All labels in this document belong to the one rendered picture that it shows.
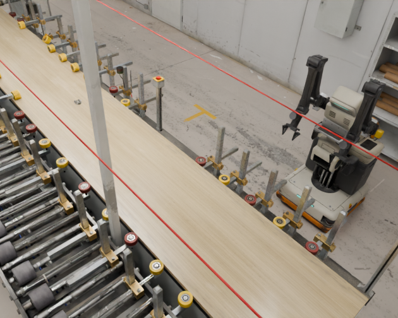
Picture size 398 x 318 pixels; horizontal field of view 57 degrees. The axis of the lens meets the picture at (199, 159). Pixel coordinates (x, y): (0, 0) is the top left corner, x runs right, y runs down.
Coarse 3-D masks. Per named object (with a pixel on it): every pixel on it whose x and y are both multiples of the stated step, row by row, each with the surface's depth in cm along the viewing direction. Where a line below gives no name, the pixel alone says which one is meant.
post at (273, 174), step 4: (272, 172) 241; (276, 172) 240; (272, 176) 242; (276, 176) 243; (268, 180) 247; (272, 180) 244; (268, 184) 249; (272, 184) 247; (268, 188) 250; (272, 188) 250; (268, 192) 252; (268, 196) 254; (268, 200) 258; (264, 208) 264
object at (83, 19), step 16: (80, 0) 133; (80, 16) 137; (80, 32) 141; (80, 48) 147; (96, 64) 152; (96, 80) 157; (96, 96) 161; (96, 112) 166; (96, 128) 172; (96, 144) 181; (112, 176) 196; (112, 192) 203; (112, 208) 211; (112, 224) 219; (112, 240) 234
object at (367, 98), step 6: (366, 90) 236; (378, 90) 228; (366, 96) 234; (372, 96) 231; (378, 96) 231; (366, 102) 236; (360, 108) 241; (366, 108) 238; (360, 114) 242; (354, 120) 248; (360, 120) 244; (354, 126) 249; (360, 126) 248; (348, 132) 255; (354, 132) 251; (360, 132) 254; (354, 138) 253
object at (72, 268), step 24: (24, 168) 286; (48, 168) 269; (96, 240) 240; (0, 264) 223; (48, 264) 237; (72, 264) 238; (72, 288) 214; (96, 288) 215; (120, 288) 216; (24, 312) 190; (96, 312) 216; (120, 312) 205; (144, 312) 206; (168, 312) 194
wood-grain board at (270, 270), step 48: (0, 48) 390; (48, 96) 328; (144, 144) 285; (96, 192) 249; (144, 192) 248; (192, 192) 251; (144, 240) 220; (192, 240) 222; (240, 240) 223; (288, 240) 225; (192, 288) 198; (240, 288) 200; (288, 288) 202; (336, 288) 203
